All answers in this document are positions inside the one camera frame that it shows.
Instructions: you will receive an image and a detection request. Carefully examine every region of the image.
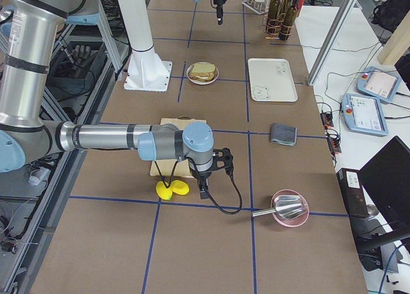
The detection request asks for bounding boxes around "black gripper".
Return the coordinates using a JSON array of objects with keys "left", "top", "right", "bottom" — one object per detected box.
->
[
  {"left": 213, "top": 0, "right": 225, "bottom": 25},
  {"left": 190, "top": 165, "right": 212, "bottom": 199}
]

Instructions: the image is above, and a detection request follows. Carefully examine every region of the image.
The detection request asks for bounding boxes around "bread slice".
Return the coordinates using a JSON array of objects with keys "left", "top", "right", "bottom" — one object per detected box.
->
[
  {"left": 190, "top": 62, "right": 216, "bottom": 78},
  {"left": 188, "top": 73, "right": 216, "bottom": 83}
]

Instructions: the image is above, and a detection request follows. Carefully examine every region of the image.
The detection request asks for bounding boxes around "cream bear tray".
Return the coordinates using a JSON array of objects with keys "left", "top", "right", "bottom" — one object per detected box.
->
[{"left": 247, "top": 58, "right": 298, "bottom": 102}]

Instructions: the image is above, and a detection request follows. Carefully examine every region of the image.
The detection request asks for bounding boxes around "bamboo cutting board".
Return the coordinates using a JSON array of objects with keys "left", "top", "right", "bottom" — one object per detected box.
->
[{"left": 157, "top": 117, "right": 206, "bottom": 178}]

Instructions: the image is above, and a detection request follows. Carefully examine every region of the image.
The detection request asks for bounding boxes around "yellow lemon upper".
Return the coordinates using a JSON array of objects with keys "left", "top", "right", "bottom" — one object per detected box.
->
[{"left": 156, "top": 181, "right": 173, "bottom": 200}]

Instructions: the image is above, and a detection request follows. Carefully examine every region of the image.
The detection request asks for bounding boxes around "dark wine bottle upper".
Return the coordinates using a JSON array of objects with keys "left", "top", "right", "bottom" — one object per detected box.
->
[{"left": 268, "top": 0, "right": 288, "bottom": 19}]

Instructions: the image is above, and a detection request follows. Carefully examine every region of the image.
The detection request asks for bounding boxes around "dark wine bottle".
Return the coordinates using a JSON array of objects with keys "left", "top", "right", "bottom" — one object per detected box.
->
[
  {"left": 268, "top": 0, "right": 288, "bottom": 19},
  {"left": 279, "top": 0, "right": 304, "bottom": 40}
]

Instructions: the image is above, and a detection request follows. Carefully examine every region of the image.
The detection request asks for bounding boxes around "dark wine bottle lower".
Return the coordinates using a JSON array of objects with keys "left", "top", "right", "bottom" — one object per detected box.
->
[{"left": 279, "top": 0, "right": 304, "bottom": 40}]

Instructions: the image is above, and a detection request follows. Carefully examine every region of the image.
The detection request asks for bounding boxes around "metal scoop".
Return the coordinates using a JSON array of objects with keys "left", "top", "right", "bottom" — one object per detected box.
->
[{"left": 252, "top": 195, "right": 308, "bottom": 220}]

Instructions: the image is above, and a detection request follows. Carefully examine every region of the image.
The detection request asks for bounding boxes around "grey folded cloth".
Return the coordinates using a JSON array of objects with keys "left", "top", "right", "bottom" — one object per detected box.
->
[{"left": 270, "top": 122, "right": 297, "bottom": 146}]

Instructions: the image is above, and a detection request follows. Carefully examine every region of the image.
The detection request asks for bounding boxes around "pink bowl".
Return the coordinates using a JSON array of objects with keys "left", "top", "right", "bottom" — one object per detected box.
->
[{"left": 270, "top": 190, "right": 309, "bottom": 227}]

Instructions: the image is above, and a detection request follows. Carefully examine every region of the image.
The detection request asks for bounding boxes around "black computer box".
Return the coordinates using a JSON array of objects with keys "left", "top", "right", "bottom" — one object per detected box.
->
[{"left": 336, "top": 168, "right": 369, "bottom": 218}]

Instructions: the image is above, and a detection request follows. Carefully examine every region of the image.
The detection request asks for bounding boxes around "teach pendant far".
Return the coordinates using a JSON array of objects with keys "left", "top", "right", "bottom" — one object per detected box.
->
[{"left": 356, "top": 66, "right": 402, "bottom": 103}]

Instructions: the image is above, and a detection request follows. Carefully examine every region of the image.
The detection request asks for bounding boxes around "teach pendant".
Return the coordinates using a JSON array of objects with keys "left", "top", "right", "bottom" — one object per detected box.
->
[
  {"left": 356, "top": 66, "right": 402, "bottom": 103},
  {"left": 341, "top": 93, "right": 389, "bottom": 136}
]

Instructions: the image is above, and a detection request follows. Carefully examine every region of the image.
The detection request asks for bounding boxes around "teach pendant near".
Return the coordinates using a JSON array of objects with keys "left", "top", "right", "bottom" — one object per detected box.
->
[{"left": 341, "top": 93, "right": 389, "bottom": 136}]

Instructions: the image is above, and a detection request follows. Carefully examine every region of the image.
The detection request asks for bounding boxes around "black monitor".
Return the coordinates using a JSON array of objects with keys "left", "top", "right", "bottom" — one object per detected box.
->
[{"left": 355, "top": 136, "right": 409, "bottom": 271}]

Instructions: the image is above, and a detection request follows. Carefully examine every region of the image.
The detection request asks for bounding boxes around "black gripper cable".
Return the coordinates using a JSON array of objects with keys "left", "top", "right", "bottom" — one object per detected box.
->
[{"left": 152, "top": 158, "right": 243, "bottom": 215}]

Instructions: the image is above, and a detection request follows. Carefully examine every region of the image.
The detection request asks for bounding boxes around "copper wire bottle rack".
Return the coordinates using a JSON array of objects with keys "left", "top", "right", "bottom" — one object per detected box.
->
[{"left": 263, "top": 13, "right": 295, "bottom": 41}]

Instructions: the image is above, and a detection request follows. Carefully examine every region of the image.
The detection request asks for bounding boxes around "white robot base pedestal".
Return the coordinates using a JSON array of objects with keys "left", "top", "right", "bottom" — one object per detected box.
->
[{"left": 118, "top": 0, "right": 172, "bottom": 92}]

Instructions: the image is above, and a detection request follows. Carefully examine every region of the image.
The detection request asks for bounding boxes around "aluminium frame post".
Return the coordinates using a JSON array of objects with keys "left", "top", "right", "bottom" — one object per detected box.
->
[{"left": 307, "top": 0, "right": 357, "bottom": 86}]

